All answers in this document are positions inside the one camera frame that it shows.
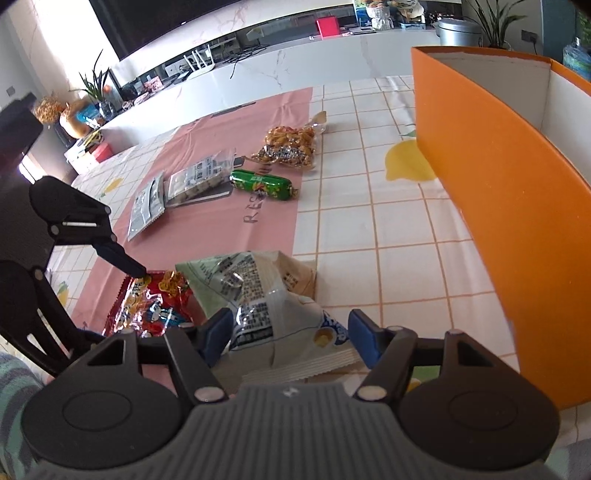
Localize small grassy potted plant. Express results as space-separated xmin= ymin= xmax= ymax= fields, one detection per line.
xmin=69 ymin=50 xmax=116 ymax=121

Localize tall leafy potted plant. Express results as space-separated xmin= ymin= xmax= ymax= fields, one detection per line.
xmin=462 ymin=0 xmax=522 ymax=49

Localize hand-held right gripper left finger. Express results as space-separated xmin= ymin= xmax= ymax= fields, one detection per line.
xmin=69 ymin=308 xmax=234 ymax=404

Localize blue water jug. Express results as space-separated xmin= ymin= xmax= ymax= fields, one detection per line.
xmin=562 ymin=38 xmax=591 ymax=81

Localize black cables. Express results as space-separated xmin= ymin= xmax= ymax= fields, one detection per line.
xmin=224 ymin=44 xmax=269 ymax=63

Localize clear packet white balls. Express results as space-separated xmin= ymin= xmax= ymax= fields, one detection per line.
xmin=166 ymin=148 xmax=237 ymax=205

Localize green white chip bag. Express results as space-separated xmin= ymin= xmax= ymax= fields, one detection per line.
xmin=174 ymin=250 xmax=362 ymax=383

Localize silver trash bin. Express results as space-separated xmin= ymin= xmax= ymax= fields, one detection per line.
xmin=436 ymin=17 xmax=481 ymax=47

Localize white router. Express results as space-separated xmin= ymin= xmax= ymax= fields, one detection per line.
xmin=182 ymin=46 xmax=217 ymax=75

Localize green sausage packet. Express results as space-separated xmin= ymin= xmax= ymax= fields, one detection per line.
xmin=229 ymin=169 xmax=301 ymax=203

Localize red snack packet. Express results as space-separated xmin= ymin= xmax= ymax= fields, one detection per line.
xmin=102 ymin=270 xmax=209 ymax=339

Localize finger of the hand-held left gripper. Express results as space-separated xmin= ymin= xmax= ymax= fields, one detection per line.
xmin=0 ymin=260 xmax=108 ymax=377
xmin=28 ymin=176 xmax=149 ymax=278

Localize orange cardboard box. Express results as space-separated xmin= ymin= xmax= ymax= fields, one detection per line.
xmin=411 ymin=46 xmax=591 ymax=411

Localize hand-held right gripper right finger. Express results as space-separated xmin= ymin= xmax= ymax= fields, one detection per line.
xmin=348 ymin=309 xmax=513 ymax=403

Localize black curved television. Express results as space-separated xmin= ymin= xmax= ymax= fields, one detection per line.
xmin=88 ymin=0 xmax=324 ymax=61

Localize orange gourd vase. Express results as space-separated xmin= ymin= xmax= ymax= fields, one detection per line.
xmin=59 ymin=99 xmax=93 ymax=139

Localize teal patterned blanket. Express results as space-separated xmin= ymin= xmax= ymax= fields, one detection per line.
xmin=0 ymin=352 xmax=49 ymax=480

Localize clear packet orange fried snack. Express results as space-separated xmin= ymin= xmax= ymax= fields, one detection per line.
xmin=250 ymin=111 xmax=329 ymax=172

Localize grey foil packet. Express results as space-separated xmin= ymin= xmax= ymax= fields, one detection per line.
xmin=126 ymin=171 xmax=166 ymax=243

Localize white marble tv cabinet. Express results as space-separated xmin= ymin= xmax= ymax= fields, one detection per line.
xmin=99 ymin=28 xmax=444 ymax=153

